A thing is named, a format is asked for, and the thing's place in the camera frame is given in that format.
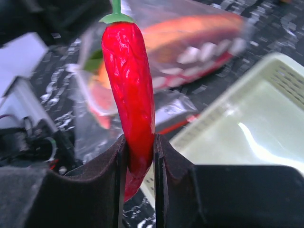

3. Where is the clear bag of white discs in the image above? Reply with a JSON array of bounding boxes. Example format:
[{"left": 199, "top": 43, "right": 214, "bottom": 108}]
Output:
[{"left": 67, "top": 0, "right": 253, "bottom": 129}]

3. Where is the green toy leaf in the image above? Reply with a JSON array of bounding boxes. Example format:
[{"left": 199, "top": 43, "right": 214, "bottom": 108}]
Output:
[{"left": 83, "top": 49, "right": 103, "bottom": 72}]

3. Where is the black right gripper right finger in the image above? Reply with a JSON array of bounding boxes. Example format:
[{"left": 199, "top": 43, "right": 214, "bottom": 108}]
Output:
[{"left": 154, "top": 135, "right": 304, "bottom": 228}]

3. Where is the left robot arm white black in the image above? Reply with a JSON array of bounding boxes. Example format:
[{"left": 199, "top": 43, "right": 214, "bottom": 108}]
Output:
[{"left": 0, "top": 0, "right": 111, "bottom": 132}]

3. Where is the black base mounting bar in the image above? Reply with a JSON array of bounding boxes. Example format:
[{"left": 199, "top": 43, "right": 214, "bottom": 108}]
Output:
[{"left": 0, "top": 114, "right": 82, "bottom": 175}]

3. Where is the pale green perforated basket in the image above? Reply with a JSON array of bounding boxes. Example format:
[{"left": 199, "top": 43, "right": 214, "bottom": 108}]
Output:
[{"left": 140, "top": 52, "right": 304, "bottom": 207}]

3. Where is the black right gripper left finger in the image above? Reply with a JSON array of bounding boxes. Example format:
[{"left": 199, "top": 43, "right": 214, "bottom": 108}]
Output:
[{"left": 0, "top": 136, "right": 126, "bottom": 228}]

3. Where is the dark red toy sweet potato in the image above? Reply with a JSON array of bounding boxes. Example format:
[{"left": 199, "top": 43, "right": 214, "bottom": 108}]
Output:
[{"left": 149, "top": 28, "right": 246, "bottom": 90}]

